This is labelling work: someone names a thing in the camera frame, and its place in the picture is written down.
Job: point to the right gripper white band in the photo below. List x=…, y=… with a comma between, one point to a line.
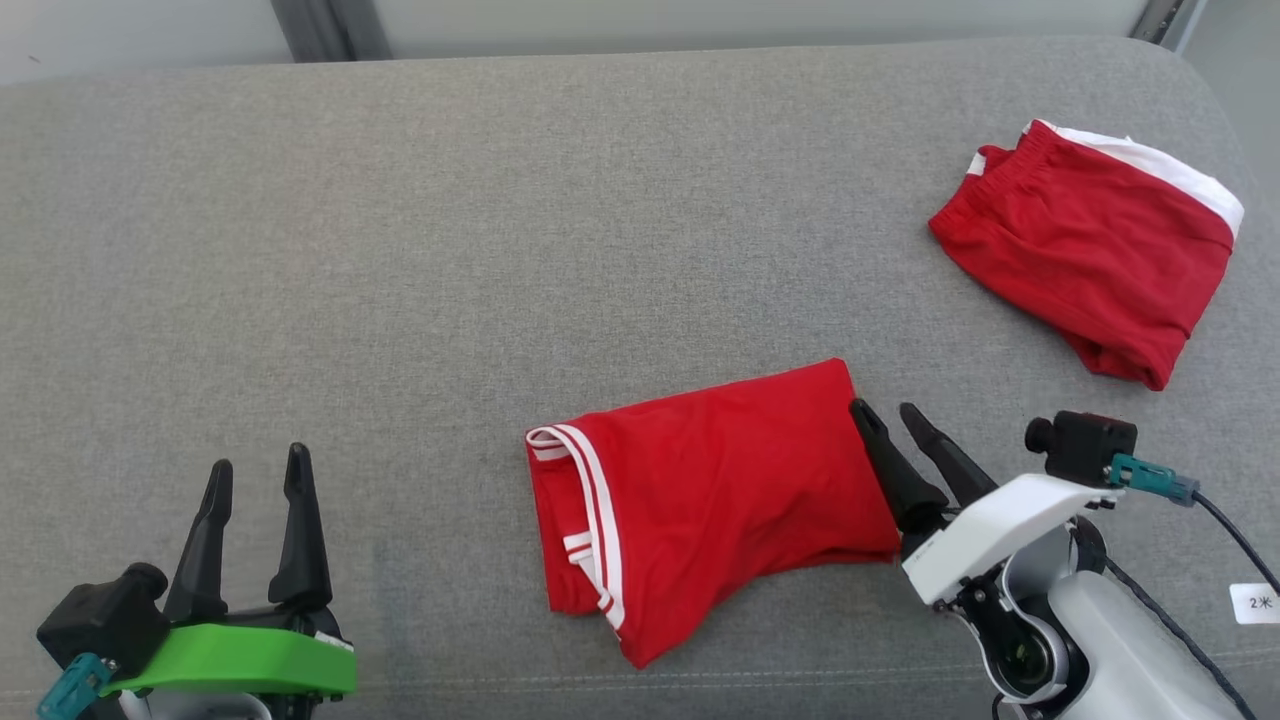
x=990, y=530

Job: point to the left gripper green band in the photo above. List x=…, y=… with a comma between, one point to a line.
x=250, y=660

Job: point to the red white Bulls jersey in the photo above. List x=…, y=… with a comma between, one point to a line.
x=720, y=480

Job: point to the red shorts white waistband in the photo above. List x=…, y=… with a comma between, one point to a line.
x=1080, y=250

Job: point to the grey fabric sofa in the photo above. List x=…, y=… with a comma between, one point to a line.
x=400, y=300

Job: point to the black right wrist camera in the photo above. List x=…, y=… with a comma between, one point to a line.
x=1085, y=445

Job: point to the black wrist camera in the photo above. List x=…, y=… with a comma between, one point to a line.
x=100, y=620
x=1085, y=445

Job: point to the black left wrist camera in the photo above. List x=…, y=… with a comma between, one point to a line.
x=100, y=620

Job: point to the thick grey metal frame post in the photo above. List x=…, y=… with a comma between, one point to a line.
x=320, y=30

